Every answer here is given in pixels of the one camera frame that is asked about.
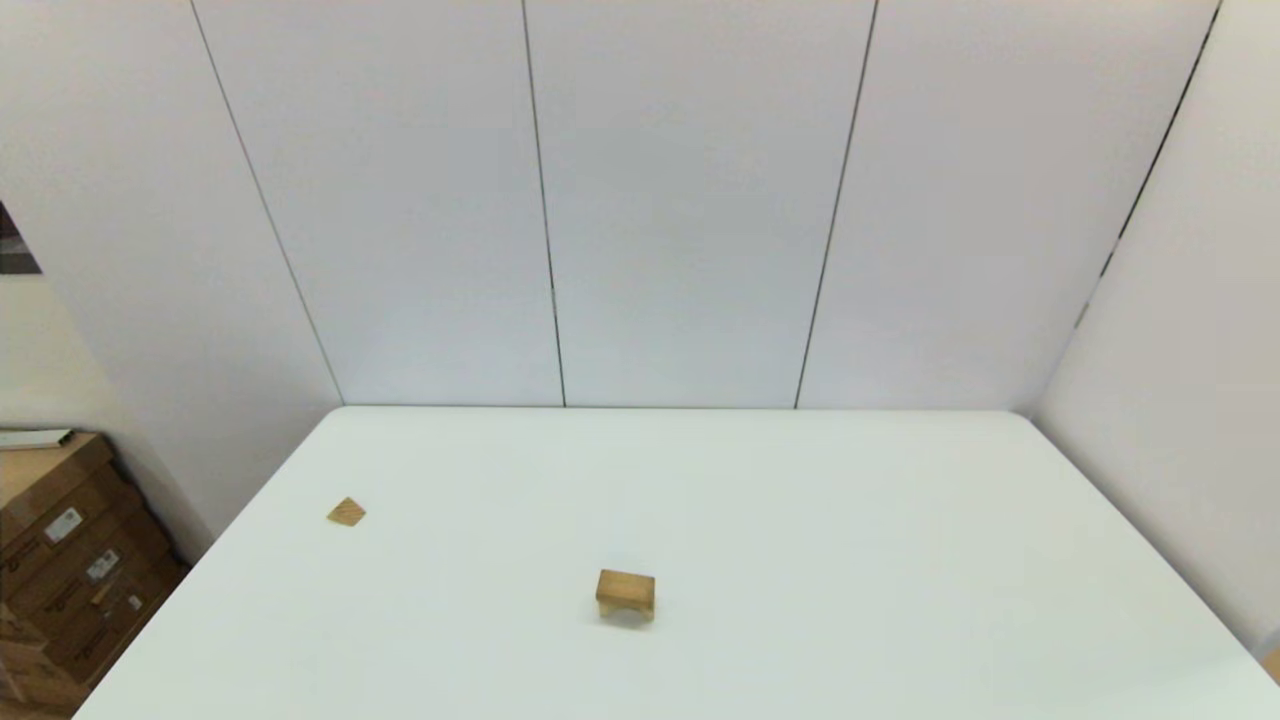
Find arched wooden building block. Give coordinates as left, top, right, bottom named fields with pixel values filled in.
left=598, top=592, right=655, bottom=626

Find dark wall panel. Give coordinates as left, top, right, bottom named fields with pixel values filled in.
left=0, top=205, right=41, bottom=273

